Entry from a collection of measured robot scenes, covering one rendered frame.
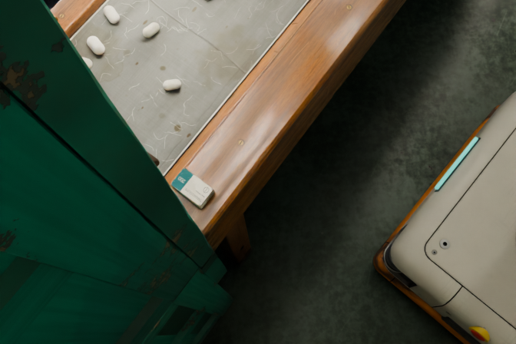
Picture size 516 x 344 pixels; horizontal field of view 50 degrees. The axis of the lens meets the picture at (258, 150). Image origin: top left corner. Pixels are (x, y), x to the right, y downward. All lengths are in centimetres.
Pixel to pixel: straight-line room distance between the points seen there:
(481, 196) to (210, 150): 79
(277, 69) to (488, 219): 73
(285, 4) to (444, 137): 90
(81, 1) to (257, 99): 37
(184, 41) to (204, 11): 7
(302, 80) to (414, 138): 87
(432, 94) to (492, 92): 19
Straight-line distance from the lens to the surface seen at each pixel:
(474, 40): 197
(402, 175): 172
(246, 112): 91
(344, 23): 100
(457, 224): 143
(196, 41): 101
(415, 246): 139
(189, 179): 86
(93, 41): 102
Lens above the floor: 161
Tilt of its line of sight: 72 degrees down
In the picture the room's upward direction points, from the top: 3 degrees counter-clockwise
